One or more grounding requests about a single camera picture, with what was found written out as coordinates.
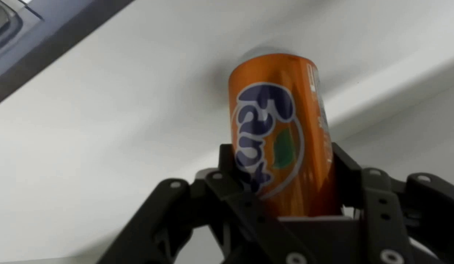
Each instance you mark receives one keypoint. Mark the orange Fanta can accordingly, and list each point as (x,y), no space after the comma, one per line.
(301,98)

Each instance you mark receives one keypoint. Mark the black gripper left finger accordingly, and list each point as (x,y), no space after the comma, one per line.
(169,215)

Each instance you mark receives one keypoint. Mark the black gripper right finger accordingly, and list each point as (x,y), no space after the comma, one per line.
(389,206)

